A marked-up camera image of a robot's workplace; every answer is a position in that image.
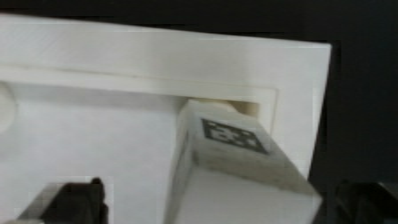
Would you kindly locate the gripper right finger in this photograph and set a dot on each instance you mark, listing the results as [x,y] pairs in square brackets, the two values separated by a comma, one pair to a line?
[366,203]

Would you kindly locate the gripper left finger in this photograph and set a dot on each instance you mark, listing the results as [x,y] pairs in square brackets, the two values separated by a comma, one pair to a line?
[68,204]

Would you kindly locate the white leg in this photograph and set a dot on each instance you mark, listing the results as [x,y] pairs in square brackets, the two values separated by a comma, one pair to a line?
[235,183]

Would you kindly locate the white square tabletop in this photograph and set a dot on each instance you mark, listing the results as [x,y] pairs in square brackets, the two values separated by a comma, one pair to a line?
[96,81]

